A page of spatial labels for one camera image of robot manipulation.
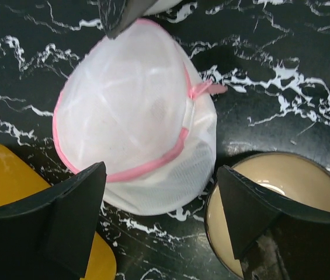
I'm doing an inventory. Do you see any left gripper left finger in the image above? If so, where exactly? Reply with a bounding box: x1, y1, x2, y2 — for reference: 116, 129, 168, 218
0, 162, 106, 279

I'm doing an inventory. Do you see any open laundry bag pink trim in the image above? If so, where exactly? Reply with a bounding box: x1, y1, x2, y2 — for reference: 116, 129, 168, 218
144, 0, 182, 16

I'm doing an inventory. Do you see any yellow plastic basket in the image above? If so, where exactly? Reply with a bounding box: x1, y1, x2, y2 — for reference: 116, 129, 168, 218
0, 144, 117, 279

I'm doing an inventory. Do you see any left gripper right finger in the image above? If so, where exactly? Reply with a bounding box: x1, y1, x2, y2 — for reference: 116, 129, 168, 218
217, 166, 330, 279

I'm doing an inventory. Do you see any white mesh laundry bag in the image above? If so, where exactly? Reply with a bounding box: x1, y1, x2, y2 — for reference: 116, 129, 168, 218
53, 19, 227, 216

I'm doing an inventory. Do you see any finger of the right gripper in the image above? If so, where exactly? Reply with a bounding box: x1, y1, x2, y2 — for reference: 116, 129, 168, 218
97, 0, 156, 39

